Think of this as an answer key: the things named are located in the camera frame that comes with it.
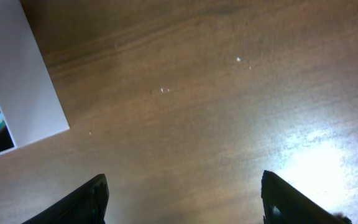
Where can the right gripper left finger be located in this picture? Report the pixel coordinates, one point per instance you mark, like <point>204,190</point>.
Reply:
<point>85,205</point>

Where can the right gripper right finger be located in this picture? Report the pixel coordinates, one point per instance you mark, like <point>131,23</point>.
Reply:
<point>285,204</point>

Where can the white cardboard box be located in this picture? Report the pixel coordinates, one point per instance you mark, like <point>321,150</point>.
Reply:
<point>28,101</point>

